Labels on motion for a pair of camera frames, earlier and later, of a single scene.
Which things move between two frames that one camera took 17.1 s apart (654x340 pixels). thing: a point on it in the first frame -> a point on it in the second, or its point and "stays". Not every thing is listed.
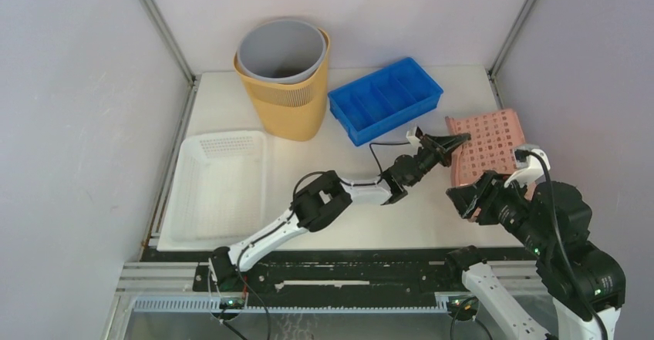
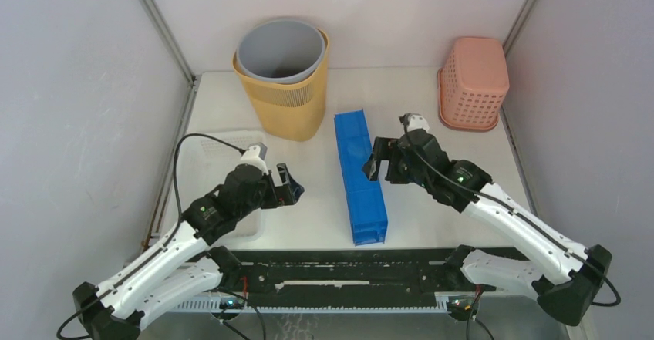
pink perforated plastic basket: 494,136 -> 473,84
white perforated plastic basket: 217,196 stays
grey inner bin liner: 281,51 stays
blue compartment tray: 382,98 -> 367,220
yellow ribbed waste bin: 291,111 stays
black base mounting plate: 347,271 stays
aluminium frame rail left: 162,25 stays
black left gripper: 439,145 -> 287,194
